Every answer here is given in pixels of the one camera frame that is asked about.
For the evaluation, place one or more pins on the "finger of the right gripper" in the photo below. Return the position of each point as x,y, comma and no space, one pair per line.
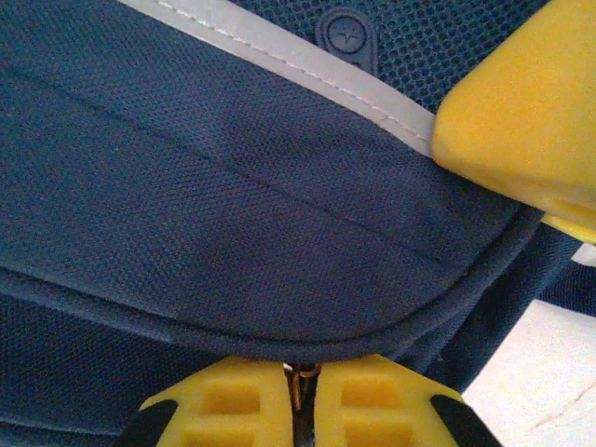
526,107

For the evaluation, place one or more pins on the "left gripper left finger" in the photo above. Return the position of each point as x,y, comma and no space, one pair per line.
223,410

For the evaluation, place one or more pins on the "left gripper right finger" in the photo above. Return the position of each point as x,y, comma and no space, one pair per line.
382,410

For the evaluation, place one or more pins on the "navy blue backpack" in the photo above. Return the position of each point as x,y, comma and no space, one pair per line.
233,186

